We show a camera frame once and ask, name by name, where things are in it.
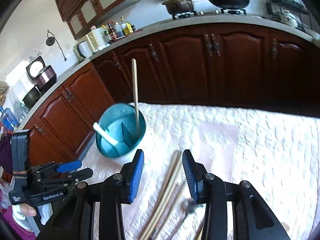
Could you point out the cooking pot with lid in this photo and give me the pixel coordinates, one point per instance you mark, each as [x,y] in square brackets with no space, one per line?
[178,6]

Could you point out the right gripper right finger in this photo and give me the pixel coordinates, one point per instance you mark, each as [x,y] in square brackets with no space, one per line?
[194,173]

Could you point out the white handled fork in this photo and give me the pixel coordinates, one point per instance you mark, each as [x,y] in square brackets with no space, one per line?
[105,135]

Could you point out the black pot on counter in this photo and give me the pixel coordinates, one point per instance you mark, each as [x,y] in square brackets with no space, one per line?
[32,97]

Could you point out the left hand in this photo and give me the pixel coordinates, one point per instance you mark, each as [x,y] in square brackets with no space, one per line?
[20,212]

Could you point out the pink quilted table cloth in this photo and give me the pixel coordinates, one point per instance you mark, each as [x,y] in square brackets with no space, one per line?
[277,153]

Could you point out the white utensil holder teal rim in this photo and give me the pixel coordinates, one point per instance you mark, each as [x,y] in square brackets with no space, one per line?
[120,123]

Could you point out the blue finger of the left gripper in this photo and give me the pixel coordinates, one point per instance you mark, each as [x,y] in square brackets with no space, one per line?
[80,175]
[68,167]

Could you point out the dark sauce bottle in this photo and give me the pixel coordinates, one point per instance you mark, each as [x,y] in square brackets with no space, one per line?
[112,31]

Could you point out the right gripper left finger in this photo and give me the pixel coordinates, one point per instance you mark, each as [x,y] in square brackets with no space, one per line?
[132,173]

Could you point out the white microwave oven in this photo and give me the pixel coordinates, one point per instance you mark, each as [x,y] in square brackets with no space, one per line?
[96,40]

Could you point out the gas stove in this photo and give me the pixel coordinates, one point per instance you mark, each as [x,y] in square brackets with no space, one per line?
[215,12]

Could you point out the electric kettle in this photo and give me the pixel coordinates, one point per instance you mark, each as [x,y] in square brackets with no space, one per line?
[84,50]

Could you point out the yellow oil bottle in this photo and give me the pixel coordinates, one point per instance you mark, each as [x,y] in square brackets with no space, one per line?
[126,26]

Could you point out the black wok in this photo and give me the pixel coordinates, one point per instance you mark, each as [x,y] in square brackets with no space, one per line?
[230,4]

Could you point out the dark wood kitchen cabinets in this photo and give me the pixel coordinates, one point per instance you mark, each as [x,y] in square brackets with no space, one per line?
[219,64]

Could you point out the rice cooker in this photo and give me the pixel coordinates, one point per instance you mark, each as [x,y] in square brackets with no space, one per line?
[43,76]

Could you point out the dish drying rack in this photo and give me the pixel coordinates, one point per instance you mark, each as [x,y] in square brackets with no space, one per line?
[291,12]

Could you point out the metal spoon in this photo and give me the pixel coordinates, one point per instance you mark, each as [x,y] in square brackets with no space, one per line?
[189,207]

